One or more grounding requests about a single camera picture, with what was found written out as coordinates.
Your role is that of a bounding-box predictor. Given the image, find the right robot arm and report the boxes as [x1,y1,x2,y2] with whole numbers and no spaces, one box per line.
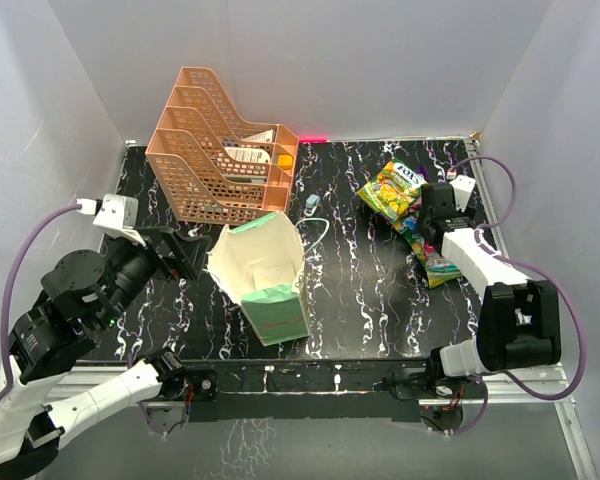
[416,183,561,397]

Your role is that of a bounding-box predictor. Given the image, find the light blue padlock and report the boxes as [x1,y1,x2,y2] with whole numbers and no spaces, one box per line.
[303,194,321,217]

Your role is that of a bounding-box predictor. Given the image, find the orange plastic file organizer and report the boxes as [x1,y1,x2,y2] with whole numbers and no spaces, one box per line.
[146,67,299,225]

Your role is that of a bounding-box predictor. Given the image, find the blue snack packet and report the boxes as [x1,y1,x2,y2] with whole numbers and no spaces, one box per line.
[392,212,419,234]

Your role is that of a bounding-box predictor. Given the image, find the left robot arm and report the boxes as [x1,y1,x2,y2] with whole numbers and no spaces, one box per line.
[0,227,212,479]

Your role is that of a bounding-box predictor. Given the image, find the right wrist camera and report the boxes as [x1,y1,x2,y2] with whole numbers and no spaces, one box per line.
[446,170,476,212]

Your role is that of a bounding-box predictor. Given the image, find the yellow sticky notes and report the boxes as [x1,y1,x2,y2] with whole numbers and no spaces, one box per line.
[277,154,294,169]

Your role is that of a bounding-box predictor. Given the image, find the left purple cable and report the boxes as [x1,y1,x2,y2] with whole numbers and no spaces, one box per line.
[0,204,84,431]

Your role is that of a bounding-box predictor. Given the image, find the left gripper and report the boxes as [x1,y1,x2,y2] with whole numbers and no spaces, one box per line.
[97,223,212,328]

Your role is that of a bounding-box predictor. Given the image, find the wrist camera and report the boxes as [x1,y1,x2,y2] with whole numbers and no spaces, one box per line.
[77,194,146,247]
[446,170,476,212]

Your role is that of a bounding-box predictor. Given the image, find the purple Fox's candy bag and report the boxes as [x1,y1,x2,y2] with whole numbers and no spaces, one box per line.
[418,164,432,183]

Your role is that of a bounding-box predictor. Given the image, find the teal white snack bag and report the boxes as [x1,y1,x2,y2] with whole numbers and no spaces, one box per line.
[424,252,462,289]

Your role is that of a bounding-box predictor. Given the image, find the yellow green Fox's candy bag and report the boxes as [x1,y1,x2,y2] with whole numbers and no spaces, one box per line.
[357,158,426,222]

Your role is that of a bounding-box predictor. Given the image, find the green patterned paper bag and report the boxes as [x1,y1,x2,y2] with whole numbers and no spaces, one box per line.
[206,211,326,346]

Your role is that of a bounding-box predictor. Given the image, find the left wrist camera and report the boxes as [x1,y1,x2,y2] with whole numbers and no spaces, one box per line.
[77,194,146,247]

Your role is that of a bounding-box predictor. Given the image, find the black front mounting rail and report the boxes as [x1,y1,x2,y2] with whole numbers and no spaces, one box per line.
[184,359,425,422]

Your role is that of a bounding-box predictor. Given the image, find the white papers in organizer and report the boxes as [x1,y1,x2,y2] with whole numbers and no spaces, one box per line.
[225,129,275,163]

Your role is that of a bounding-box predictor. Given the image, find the green yellow gummy packet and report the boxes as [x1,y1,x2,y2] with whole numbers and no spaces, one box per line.
[404,233,437,272]

